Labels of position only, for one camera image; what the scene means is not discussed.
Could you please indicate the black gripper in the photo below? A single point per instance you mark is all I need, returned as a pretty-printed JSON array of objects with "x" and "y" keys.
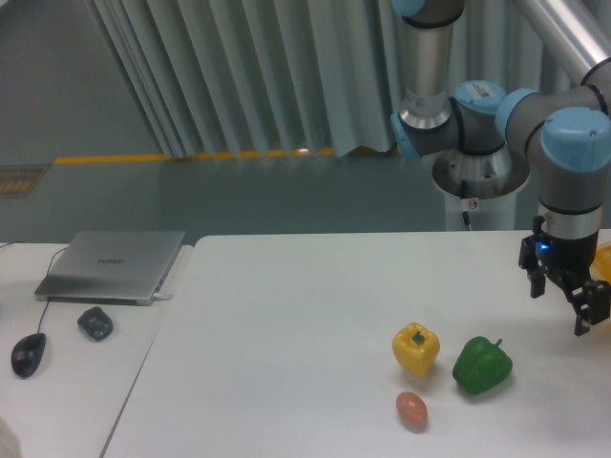
[{"x": 566, "y": 262}]

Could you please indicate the yellow bell pepper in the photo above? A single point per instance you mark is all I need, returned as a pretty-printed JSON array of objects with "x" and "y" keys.
[{"x": 415, "y": 348}]

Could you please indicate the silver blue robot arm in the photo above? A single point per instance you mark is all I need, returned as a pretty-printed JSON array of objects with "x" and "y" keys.
[{"x": 564, "y": 136}]

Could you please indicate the yellow basket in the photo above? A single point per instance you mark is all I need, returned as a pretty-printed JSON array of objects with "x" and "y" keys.
[{"x": 601, "y": 265}]

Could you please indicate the green bell pepper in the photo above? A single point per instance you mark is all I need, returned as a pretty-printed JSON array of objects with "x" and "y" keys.
[{"x": 481, "y": 365}]

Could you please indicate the pink egg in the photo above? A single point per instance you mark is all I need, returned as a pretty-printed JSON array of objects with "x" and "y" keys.
[{"x": 412, "y": 409}]

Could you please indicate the grey pleated curtain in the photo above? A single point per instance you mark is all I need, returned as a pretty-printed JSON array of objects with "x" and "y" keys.
[{"x": 234, "y": 77}]

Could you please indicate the silver closed laptop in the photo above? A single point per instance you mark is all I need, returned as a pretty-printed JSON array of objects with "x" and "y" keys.
[{"x": 111, "y": 267}]

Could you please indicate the black small controller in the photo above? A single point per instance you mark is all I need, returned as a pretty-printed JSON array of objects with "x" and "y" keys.
[{"x": 96, "y": 324}]

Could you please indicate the black computer mouse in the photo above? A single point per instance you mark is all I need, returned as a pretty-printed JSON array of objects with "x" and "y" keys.
[{"x": 27, "y": 354}]

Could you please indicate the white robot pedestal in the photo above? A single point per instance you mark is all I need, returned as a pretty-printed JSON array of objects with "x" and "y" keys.
[{"x": 480, "y": 192}]

